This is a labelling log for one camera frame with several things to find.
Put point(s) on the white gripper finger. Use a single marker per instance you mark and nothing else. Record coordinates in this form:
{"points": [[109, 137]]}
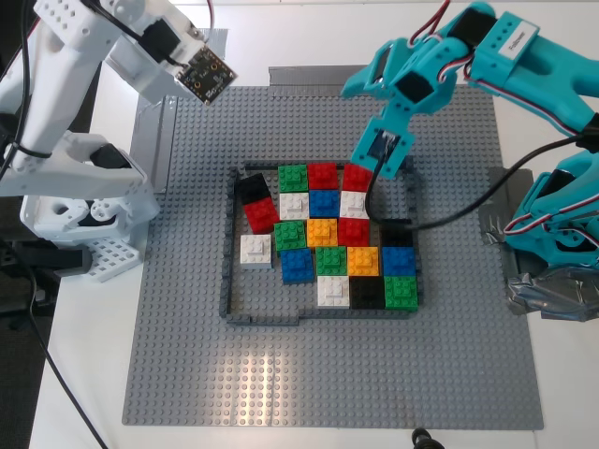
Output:
{"points": [[150, 79]]}

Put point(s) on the blue Lego cube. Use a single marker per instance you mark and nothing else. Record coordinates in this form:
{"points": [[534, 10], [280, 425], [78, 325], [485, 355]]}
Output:
{"points": [[324, 203], [297, 266], [398, 261]]}

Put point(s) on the grey duct tape patch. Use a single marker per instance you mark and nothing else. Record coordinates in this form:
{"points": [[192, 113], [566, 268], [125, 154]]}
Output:
{"points": [[496, 224]]}

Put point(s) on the crumpled grey duct tape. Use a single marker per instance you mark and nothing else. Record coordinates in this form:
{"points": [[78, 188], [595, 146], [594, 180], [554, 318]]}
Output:
{"points": [[552, 294]]}

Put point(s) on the grey duct tape strip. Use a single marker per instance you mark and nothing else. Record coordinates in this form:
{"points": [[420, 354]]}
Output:
{"points": [[164, 154], [304, 77]]}

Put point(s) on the black table clamp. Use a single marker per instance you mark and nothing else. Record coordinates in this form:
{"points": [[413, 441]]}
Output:
{"points": [[28, 262]]}

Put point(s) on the white perforated base plate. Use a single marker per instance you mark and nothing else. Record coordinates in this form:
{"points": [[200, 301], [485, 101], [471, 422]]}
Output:
{"points": [[112, 262]]}

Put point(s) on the red Lego cube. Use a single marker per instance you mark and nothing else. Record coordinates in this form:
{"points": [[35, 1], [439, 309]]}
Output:
{"points": [[354, 232], [356, 177], [323, 176], [262, 215]]}

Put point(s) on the white Lego cube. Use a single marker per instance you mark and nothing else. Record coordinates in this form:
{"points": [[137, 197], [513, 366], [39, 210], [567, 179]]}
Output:
{"points": [[294, 206], [255, 251], [353, 204], [333, 291]]}

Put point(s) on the black camera stand part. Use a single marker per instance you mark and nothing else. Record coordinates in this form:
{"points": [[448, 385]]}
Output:
{"points": [[425, 439]]}

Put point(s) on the black Lego cube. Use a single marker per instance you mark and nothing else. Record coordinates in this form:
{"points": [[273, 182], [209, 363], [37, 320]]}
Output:
{"points": [[252, 188], [398, 236], [367, 292]]}

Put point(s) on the orange Lego cube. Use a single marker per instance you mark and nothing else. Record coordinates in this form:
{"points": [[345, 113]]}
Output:
{"points": [[322, 232], [363, 261]]}

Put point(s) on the grey Lego baseplate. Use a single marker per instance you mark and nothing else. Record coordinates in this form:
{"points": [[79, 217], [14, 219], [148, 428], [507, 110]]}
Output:
{"points": [[327, 374]]}

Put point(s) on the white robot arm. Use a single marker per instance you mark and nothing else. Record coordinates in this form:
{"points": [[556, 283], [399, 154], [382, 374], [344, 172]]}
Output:
{"points": [[42, 93]]}

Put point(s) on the black camera circuit board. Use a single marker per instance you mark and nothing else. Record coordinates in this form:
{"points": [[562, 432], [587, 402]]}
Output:
{"points": [[206, 75]]}

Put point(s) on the green Lego cube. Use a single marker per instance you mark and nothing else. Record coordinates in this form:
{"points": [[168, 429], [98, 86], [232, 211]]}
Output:
{"points": [[331, 261], [401, 293], [293, 178], [290, 236]]}

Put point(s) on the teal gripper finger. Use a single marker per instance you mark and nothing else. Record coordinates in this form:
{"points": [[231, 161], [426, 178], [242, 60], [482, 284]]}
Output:
{"points": [[369, 75]]}

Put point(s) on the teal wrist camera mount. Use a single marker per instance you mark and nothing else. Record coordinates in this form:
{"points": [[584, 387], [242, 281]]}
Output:
{"points": [[365, 149]]}

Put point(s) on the dark grey Lego wall frame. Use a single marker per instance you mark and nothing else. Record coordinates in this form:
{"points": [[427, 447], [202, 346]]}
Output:
{"points": [[355, 314]]}

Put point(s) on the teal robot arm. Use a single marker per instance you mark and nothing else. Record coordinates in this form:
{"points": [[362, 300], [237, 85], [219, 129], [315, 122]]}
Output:
{"points": [[552, 70]]}

